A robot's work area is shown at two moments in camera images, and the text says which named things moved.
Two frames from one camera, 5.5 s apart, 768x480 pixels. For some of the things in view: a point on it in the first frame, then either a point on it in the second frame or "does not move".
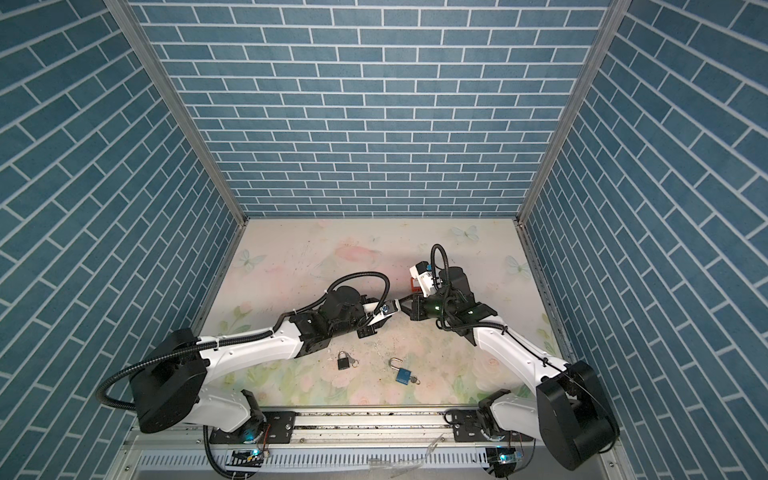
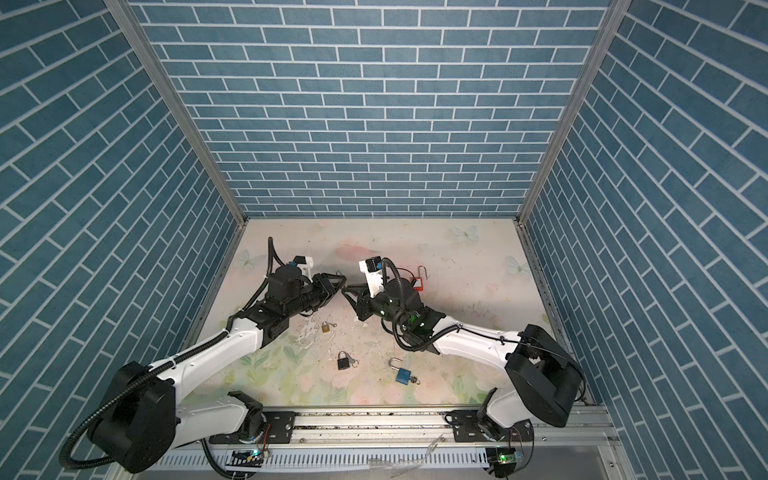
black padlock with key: [344, 359] does not move
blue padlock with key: [403, 376] does not move
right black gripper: [417, 303] -> [364, 305]
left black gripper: [369, 331] -> [325, 287]
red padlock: [413, 287] does not move
